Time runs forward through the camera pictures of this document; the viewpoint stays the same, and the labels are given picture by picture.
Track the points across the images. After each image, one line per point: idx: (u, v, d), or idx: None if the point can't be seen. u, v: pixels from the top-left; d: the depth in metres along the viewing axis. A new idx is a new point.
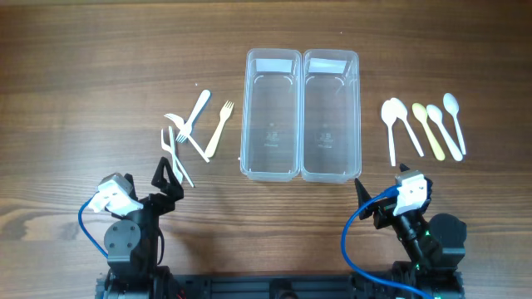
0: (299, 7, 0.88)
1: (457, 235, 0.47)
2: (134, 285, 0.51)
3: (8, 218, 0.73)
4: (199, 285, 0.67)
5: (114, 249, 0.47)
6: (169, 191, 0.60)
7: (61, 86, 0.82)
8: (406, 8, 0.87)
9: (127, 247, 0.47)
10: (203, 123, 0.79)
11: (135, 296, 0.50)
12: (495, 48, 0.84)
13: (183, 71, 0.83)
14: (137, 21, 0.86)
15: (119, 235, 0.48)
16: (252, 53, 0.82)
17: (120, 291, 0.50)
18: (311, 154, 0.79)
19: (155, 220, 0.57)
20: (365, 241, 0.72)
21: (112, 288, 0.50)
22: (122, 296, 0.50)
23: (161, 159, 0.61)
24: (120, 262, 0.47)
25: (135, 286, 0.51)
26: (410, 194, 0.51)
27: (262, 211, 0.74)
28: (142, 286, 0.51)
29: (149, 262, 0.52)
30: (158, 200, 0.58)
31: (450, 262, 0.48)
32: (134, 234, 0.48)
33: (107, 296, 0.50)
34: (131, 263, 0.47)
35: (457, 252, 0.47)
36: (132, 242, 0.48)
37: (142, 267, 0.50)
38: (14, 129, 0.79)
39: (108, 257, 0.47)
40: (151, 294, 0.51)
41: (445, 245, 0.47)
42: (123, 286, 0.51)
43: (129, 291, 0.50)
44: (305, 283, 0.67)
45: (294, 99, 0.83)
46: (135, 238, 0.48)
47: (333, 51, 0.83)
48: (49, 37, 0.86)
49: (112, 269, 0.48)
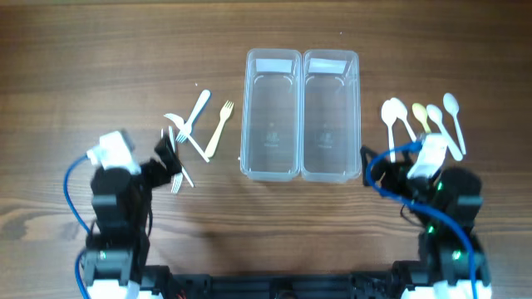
0: (299, 7, 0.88)
1: (472, 184, 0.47)
2: (117, 241, 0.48)
3: (7, 218, 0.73)
4: (199, 284, 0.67)
5: (99, 191, 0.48)
6: (169, 164, 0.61)
7: (61, 87, 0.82)
8: (405, 8, 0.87)
9: (113, 188, 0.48)
10: (203, 123, 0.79)
11: (117, 252, 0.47)
12: (493, 48, 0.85)
13: (183, 72, 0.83)
14: (137, 22, 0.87)
15: (104, 179, 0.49)
16: (252, 53, 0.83)
17: (100, 247, 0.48)
18: (311, 154, 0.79)
19: (147, 188, 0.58)
20: (365, 240, 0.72)
21: (92, 245, 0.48)
22: (104, 252, 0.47)
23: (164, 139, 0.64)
24: (103, 200, 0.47)
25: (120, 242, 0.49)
26: (433, 151, 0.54)
27: (261, 210, 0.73)
28: (126, 242, 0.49)
29: (135, 218, 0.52)
30: (158, 169, 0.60)
31: (465, 216, 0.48)
32: (120, 178, 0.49)
33: (87, 253, 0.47)
34: (116, 206, 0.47)
35: (473, 199, 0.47)
36: (119, 184, 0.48)
37: (128, 218, 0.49)
38: (13, 129, 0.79)
39: (94, 196, 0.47)
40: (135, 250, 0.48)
41: (462, 194, 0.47)
42: (103, 242, 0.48)
43: (111, 247, 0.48)
44: (304, 283, 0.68)
45: (294, 99, 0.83)
46: (121, 182, 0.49)
47: (332, 51, 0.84)
48: (48, 38, 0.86)
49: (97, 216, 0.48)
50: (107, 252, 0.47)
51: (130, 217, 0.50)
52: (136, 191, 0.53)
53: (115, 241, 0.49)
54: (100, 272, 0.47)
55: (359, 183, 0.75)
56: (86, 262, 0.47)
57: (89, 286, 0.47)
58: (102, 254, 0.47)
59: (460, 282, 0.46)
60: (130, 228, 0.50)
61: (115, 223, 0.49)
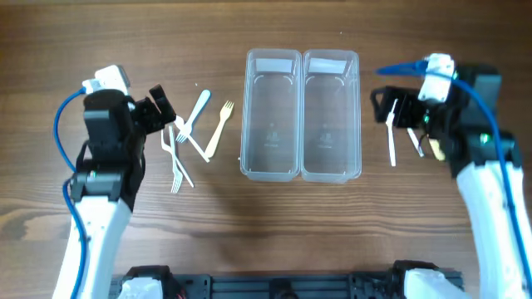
0: (299, 7, 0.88)
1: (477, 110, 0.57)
2: (106, 161, 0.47)
3: (7, 218, 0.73)
4: (199, 285, 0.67)
5: (96, 96, 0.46)
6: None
7: (61, 86, 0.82)
8: (406, 8, 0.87)
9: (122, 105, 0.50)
10: (203, 123, 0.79)
11: (108, 171, 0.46)
12: (493, 49, 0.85)
13: (183, 71, 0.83)
14: (136, 22, 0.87)
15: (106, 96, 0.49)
16: (252, 53, 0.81)
17: (91, 169, 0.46)
18: (311, 154, 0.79)
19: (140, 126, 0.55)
20: (365, 240, 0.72)
21: (82, 169, 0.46)
22: (93, 173, 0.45)
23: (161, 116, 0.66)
24: (97, 119, 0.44)
25: (108, 166, 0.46)
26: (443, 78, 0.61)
27: (262, 211, 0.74)
28: (115, 166, 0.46)
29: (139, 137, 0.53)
30: (152, 115, 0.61)
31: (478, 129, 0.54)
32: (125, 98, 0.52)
33: (77, 175, 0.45)
34: (110, 120, 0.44)
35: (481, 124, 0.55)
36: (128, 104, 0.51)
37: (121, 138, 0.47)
38: (12, 129, 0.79)
39: (86, 112, 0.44)
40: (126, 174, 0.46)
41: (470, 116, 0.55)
42: (91, 167, 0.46)
43: (100, 169, 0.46)
44: (305, 283, 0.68)
45: (294, 99, 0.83)
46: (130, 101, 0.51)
47: (333, 51, 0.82)
48: (47, 37, 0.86)
49: (88, 129, 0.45)
50: (96, 173, 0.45)
51: (124, 139, 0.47)
52: (125, 117, 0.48)
53: (104, 155, 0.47)
54: (88, 192, 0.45)
55: (359, 183, 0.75)
56: (75, 183, 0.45)
57: (77, 204, 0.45)
58: (91, 175, 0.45)
59: (490, 164, 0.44)
60: (121, 144, 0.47)
61: (108, 142, 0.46)
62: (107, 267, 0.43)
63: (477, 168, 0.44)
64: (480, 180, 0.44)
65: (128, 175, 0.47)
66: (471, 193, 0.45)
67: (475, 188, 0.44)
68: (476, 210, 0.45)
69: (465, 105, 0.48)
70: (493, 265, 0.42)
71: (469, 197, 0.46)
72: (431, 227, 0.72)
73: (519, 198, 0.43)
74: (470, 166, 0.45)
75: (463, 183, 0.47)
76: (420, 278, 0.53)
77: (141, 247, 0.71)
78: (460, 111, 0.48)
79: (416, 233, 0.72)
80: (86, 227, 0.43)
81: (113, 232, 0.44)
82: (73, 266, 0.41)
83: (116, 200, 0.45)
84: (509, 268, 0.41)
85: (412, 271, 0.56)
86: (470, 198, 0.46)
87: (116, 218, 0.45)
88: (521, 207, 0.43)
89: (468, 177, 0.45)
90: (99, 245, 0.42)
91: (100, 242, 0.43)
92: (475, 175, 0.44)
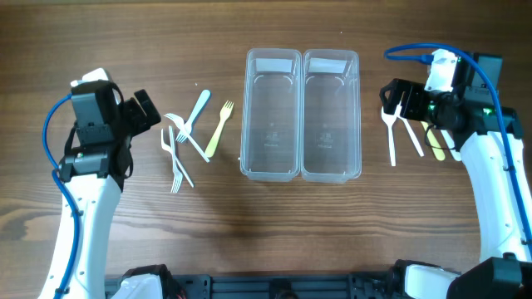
0: (299, 6, 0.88)
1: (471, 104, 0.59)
2: (93, 144, 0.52)
3: (7, 218, 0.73)
4: (199, 285, 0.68)
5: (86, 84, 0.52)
6: (149, 112, 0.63)
7: (61, 86, 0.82)
8: (406, 7, 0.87)
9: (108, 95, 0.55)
10: (203, 123, 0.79)
11: (93, 153, 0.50)
12: (494, 48, 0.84)
13: (182, 71, 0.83)
14: (136, 21, 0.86)
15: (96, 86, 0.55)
16: (252, 53, 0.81)
17: (78, 151, 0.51)
18: (311, 154, 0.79)
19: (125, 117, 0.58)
20: (365, 240, 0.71)
21: (70, 152, 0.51)
22: (79, 155, 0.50)
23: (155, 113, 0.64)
24: (84, 100, 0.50)
25: (94, 149, 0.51)
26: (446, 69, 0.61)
27: (261, 211, 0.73)
28: (100, 149, 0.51)
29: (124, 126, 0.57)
30: (137, 115, 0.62)
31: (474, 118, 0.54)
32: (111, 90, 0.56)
33: (65, 159, 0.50)
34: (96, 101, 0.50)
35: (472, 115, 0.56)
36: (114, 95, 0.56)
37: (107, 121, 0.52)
38: (12, 129, 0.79)
39: (73, 95, 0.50)
40: (110, 154, 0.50)
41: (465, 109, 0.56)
42: (78, 150, 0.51)
43: (87, 151, 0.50)
44: (304, 283, 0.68)
45: (294, 99, 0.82)
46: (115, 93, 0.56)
47: (333, 51, 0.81)
48: (46, 37, 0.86)
49: (76, 111, 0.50)
50: (84, 154, 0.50)
51: (111, 122, 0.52)
52: (114, 103, 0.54)
53: (91, 138, 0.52)
54: (77, 171, 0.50)
55: (359, 183, 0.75)
56: (63, 165, 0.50)
57: (68, 183, 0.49)
58: (78, 158, 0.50)
59: (491, 133, 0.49)
60: (108, 126, 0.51)
61: (94, 124, 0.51)
62: (100, 241, 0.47)
63: (480, 135, 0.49)
64: (484, 147, 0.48)
65: (111, 156, 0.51)
66: (474, 159, 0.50)
67: (479, 153, 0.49)
68: (479, 174, 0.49)
69: (469, 82, 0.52)
70: (495, 222, 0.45)
71: (472, 164, 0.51)
72: (431, 227, 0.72)
73: (520, 164, 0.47)
74: (474, 134, 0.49)
75: (466, 153, 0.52)
76: (420, 270, 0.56)
77: (141, 247, 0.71)
78: (463, 87, 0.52)
79: (416, 233, 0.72)
80: (77, 202, 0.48)
81: (103, 207, 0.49)
82: (67, 235, 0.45)
83: (105, 176, 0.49)
84: (509, 225, 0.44)
85: (412, 266, 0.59)
86: (471, 164, 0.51)
87: (106, 193, 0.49)
88: (522, 170, 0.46)
89: (471, 144, 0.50)
90: (91, 218, 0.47)
91: (91, 216, 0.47)
92: (480, 143, 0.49)
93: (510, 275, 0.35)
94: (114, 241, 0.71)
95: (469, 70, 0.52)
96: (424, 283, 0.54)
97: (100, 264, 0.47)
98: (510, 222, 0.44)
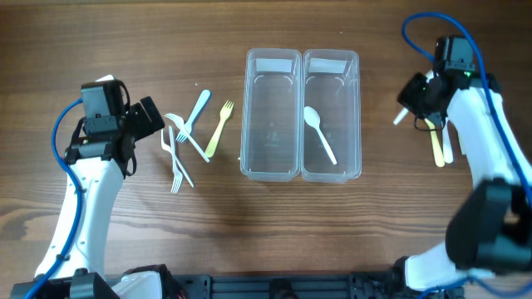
0: (299, 6, 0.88)
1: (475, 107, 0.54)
2: (98, 134, 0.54)
3: (7, 219, 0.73)
4: (199, 285, 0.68)
5: (96, 81, 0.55)
6: (154, 118, 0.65)
7: (59, 86, 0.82)
8: (406, 7, 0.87)
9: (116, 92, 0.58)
10: (203, 123, 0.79)
11: (98, 141, 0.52)
12: (494, 49, 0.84)
13: (183, 71, 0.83)
14: (136, 22, 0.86)
15: None
16: (252, 53, 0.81)
17: (84, 140, 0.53)
18: (310, 154, 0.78)
19: (131, 116, 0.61)
20: (365, 241, 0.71)
21: (75, 140, 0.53)
22: (86, 144, 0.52)
23: (160, 116, 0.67)
24: (92, 92, 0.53)
25: (98, 138, 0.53)
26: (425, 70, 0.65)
27: (261, 210, 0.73)
28: (105, 138, 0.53)
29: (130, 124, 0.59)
30: (143, 119, 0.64)
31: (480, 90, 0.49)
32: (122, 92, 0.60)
33: (71, 146, 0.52)
34: (104, 92, 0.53)
35: None
36: None
37: (113, 114, 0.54)
38: (11, 129, 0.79)
39: (83, 88, 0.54)
40: (113, 142, 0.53)
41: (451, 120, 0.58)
42: (84, 139, 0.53)
43: (93, 140, 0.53)
44: (304, 283, 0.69)
45: (294, 99, 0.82)
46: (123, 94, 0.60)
47: (333, 51, 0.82)
48: (46, 37, 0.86)
49: (88, 103, 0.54)
50: (90, 142, 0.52)
51: (116, 115, 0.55)
52: (120, 99, 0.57)
53: (96, 128, 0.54)
54: (82, 156, 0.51)
55: (359, 183, 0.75)
56: (69, 151, 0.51)
57: (72, 166, 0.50)
58: (85, 145, 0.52)
59: (475, 88, 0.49)
60: (113, 117, 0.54)
61: (100, 116, 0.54)
62: (101, 217, 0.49)
63: (463, 90, 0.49)
64: (467, 97, 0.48)
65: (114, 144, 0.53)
66: (461, 116, 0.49)
67: (463, 105, 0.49)
68: (467, 129, 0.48)
69: (446, 60, 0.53)
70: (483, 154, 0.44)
71: (458, 119, 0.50)
72: (431, 227, 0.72)
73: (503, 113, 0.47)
74: (457, 91, 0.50)
75: (452, 115, 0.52)
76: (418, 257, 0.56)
77: (141, 247, 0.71)
78: (442, 64, 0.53)
79: (416, 233, 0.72)
80: (81, 180, 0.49)
81: (106, 185, 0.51)
82: (71, 213, 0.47)
83: (108, 159, 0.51)
84: (497, 154, 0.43)
85: (411, 259, 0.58)
86: (454, 118, 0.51)
87: (110, 174, 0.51)
88: (503, 115, 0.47)
89: (456, 100, 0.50)
90: (93, 195, 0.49)
91: (94, 193, 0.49)
92: (464, 97, 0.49)
93: (499, 192, 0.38)
94: (115, 241, 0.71)
95: (444, 49, 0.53)
96: (423, 265, 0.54)
97: (100, 237, 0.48)
98: (497, 151, 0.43)
